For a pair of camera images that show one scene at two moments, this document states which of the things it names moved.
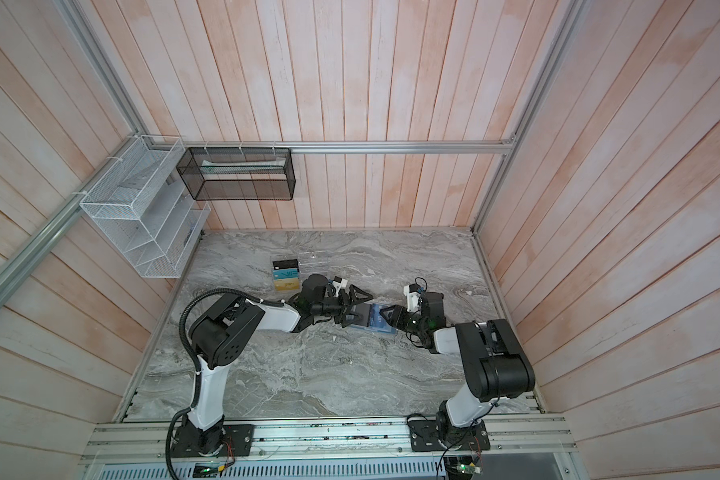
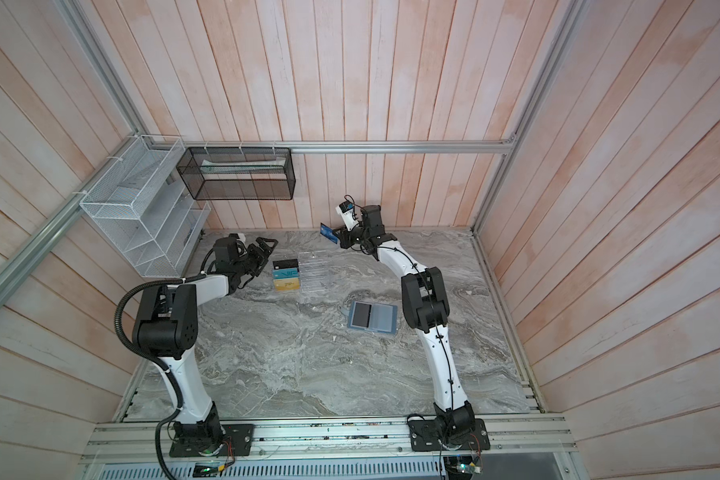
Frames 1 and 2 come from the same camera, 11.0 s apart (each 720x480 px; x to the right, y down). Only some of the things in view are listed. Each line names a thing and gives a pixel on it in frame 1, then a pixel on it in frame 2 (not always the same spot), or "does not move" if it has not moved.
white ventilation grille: x=276 y=470 does not move
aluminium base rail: x=387 y=440 does not move
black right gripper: x=397 y=315 → x=345 y=238
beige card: x=289 y=284 does not move
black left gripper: x=353 y=297 → x=260 y=258
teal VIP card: x=286 y=273 does not move
